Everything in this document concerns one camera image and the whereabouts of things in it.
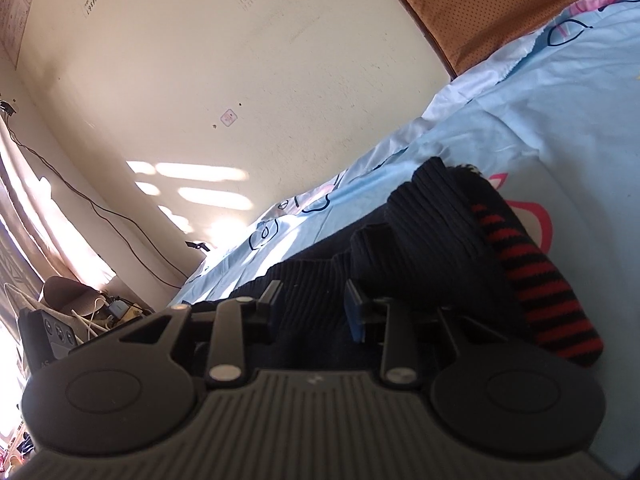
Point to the brown hat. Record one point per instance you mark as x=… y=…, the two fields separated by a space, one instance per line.
x=67 y=296

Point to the black red white patterned sweater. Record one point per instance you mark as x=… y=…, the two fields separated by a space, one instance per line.
x=443 y=239

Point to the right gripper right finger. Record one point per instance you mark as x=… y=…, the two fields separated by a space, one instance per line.
x=384 y=322

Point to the small pink wall sticker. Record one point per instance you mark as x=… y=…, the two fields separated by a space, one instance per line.
x=229 y=117

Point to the black tape on wall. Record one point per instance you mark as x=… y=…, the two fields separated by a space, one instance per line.
x=198 y=246

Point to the light blue cartoon bed sheet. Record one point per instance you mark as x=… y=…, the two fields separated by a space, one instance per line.
x=552 y=121

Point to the grey beige window curtain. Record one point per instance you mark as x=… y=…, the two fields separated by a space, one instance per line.
x=49 y=241

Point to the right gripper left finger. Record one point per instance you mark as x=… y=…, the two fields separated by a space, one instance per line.
x=226 y=363

